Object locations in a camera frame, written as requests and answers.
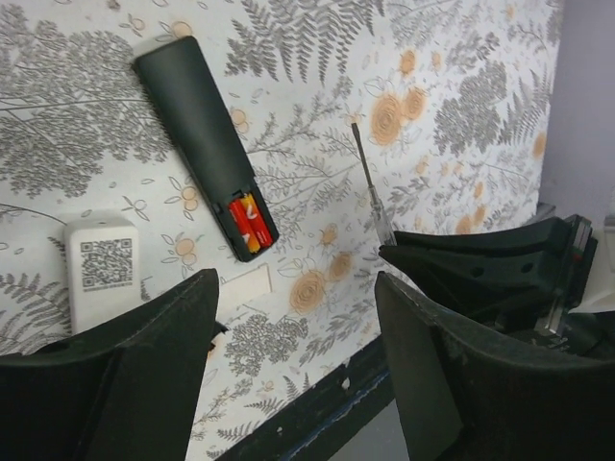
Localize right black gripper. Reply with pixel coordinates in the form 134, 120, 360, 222
379, 215, 600, 346

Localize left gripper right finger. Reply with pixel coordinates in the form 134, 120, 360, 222
375, 272, 614, 460

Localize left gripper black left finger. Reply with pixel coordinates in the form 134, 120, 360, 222
1, 269, 219, 460

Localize small screwdriver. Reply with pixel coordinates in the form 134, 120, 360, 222
351, 122, 397, 246

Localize white remote control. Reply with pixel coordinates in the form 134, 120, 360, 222
63, 214, 142, 335

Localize white battery cover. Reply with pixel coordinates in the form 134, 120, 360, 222
219, 264, 272, 309

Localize black remote control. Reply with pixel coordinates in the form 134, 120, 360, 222
133, 36, 280, 262

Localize red AAA battery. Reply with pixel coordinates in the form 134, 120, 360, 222
229, 199, 261, 254

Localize orange yellow AAA battery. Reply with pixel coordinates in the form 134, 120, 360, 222
240, 194, 273, 248

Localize floral table mat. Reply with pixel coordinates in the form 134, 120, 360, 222
1, 1, 564, 460

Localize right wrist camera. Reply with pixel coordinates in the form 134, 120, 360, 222
572, 195, 614, 314

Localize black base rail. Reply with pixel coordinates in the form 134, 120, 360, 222
219, 337, 394, 460

